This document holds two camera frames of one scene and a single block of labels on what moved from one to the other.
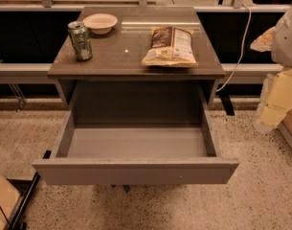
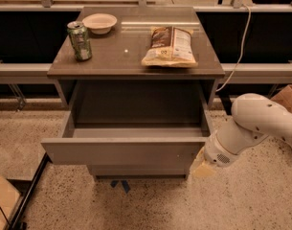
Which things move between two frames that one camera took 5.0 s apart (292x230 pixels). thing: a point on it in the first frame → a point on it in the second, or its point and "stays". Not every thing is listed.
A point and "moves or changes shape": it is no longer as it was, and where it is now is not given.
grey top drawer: (137, 153) moves or changes shape
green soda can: (80, 37) stays
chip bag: (169, 46) stays
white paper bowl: (100, 23) stays
